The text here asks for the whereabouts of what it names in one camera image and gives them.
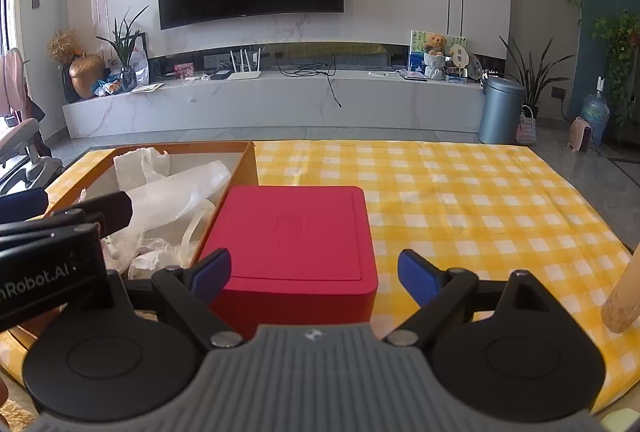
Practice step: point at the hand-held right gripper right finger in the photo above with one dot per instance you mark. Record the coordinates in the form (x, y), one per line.
(420, 277)

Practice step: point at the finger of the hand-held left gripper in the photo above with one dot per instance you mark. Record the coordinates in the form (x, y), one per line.
(107, 209)
(20, 207)

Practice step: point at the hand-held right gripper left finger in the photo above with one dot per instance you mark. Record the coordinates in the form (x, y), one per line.
(212, 272)

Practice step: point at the white plastic bag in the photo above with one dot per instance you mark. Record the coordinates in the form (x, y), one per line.
(137, 169)

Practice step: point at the clear plastic wrapper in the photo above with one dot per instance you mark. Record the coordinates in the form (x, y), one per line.
(160, 242)

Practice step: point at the white bubble wrap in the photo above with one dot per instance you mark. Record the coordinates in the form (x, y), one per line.
(180, 192)

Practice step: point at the orange cardboard box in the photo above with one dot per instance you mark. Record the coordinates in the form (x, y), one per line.
(240, 166)

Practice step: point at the pink desk chair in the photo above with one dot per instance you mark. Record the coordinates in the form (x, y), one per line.
(20, 136)

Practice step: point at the yellow checkered tablecloth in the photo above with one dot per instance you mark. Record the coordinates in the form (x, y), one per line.
(475, 212)

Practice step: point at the red lidded box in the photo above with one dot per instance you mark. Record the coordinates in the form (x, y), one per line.
(300, 237)

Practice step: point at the blue orange snack packets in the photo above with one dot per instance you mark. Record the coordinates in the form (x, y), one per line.
(107, 87)

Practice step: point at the loose papers on console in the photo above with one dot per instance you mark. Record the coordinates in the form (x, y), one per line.
(147, 87)

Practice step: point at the dark tall vase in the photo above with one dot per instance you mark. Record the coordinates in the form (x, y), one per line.
(67, 84)

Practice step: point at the gold round vase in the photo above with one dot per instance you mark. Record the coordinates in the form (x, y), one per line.
(86, 76)

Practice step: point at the beige fuzzy rug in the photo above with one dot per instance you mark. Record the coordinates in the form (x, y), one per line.
(15, 417)

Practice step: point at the white printed bag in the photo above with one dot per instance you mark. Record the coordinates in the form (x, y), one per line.
(140, 66)

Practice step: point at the pink tissue box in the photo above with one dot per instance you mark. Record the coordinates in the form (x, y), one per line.
(184, 71)

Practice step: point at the dried flower bunch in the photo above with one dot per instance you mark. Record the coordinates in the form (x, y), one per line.
(62, 46)

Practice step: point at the green plant in glass vase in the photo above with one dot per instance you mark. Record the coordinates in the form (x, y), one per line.
(122, 41)

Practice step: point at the small black box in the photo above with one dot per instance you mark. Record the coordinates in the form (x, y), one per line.
(220, 75)

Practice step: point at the white marble tv console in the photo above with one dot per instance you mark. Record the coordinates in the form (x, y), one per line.
(275, 104)

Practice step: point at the woven basket bag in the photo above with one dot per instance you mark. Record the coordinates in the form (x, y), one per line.
(526, 129)

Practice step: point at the grey metal trash can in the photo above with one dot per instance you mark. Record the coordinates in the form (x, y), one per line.
(500, 111)

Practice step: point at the white router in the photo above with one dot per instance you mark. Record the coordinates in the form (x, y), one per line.
(245, 74)

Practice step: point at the flat silver device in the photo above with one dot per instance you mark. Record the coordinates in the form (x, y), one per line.
(414, 76)

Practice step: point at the milk tea plastic cup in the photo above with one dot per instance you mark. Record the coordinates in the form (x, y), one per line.
(622, 302)

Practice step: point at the pink space heater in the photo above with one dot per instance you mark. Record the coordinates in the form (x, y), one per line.
(581, 136)

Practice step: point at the round paper fan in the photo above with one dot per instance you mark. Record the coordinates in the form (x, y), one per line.
(458, 59)

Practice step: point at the brown teddy bear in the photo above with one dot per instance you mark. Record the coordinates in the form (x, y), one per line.
(435, 54)

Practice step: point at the painted canvas picture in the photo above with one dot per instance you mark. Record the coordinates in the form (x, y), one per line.
(416, 51)

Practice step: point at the long-leaf potted plant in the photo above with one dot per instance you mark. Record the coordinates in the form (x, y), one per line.
(532, 71)

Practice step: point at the blue water jug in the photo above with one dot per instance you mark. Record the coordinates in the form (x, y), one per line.
(596, 116)

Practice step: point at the grey-blue cabinet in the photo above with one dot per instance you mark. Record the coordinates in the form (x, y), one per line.
(631, 126)

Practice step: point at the bushy pothos plant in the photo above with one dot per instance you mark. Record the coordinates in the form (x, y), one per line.
(620, 46)

